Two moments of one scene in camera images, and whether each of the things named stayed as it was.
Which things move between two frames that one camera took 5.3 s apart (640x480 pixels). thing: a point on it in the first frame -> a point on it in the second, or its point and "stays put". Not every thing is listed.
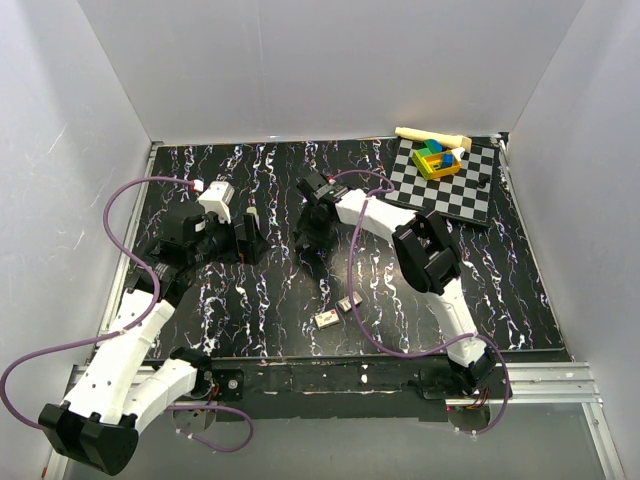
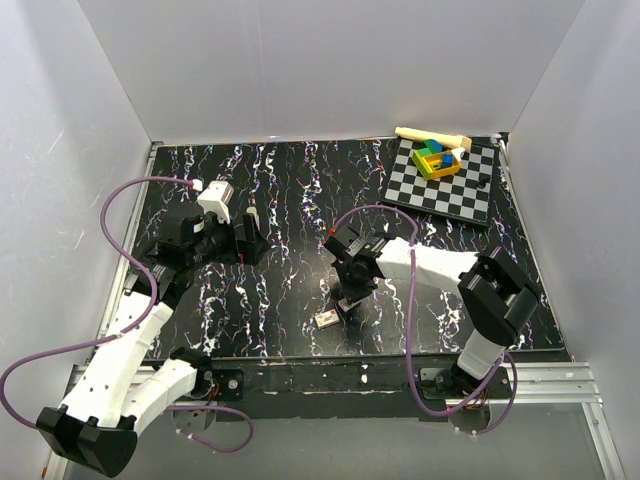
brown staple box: x=345 y=303 stays put
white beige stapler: x=253 y=209 stays put
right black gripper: x=322 y=238 -> x=352 y=293
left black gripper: x=249 y=250 stays put
